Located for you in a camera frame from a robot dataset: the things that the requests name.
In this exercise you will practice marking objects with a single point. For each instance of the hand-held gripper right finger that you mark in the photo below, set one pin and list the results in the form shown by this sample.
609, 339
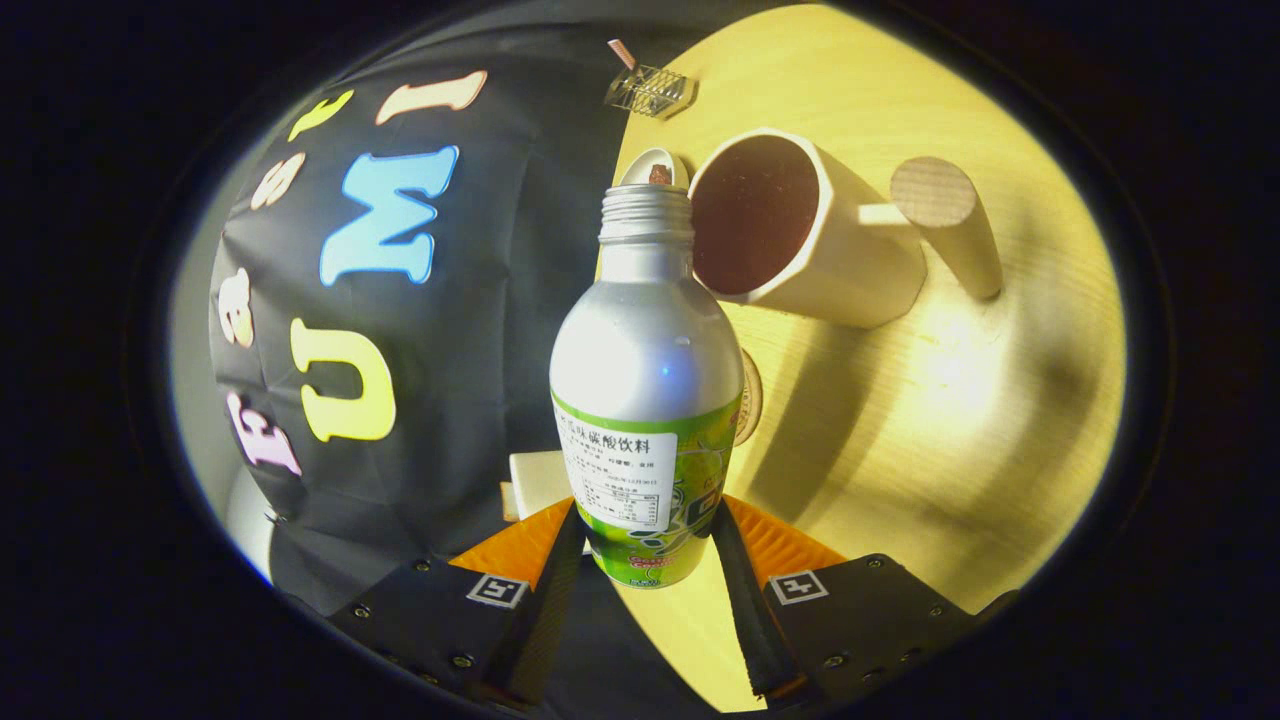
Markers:
745, 630

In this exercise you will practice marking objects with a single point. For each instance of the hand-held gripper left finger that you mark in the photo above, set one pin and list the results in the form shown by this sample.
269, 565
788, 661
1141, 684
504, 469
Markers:
550, 630

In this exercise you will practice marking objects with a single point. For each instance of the round cork coaster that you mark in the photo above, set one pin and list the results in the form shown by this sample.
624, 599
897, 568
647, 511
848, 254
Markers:
751, 400

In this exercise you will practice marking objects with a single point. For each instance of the silver green juice bottle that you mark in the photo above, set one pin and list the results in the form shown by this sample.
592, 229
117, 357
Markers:
645, 350

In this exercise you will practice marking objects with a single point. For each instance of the toast slice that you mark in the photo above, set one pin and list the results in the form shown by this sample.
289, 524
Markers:
508, 502

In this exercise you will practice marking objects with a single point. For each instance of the white toaster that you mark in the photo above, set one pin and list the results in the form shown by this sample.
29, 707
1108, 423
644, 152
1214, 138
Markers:
540, 480

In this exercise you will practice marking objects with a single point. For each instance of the light wooden table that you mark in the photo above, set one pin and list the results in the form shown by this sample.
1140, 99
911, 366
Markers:
950, 420

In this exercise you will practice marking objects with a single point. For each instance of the black backdrop cloth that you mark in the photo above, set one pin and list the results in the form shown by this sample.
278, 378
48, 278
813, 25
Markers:
480, 300

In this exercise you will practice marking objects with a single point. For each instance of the brown meat slice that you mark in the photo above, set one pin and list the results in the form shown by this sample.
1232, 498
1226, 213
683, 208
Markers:
660, 175

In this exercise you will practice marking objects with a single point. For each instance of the white oval plate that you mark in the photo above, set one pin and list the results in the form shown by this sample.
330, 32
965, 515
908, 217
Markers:
640, 165

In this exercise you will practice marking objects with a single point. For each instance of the pink stick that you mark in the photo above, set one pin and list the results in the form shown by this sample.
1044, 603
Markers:
622, 54

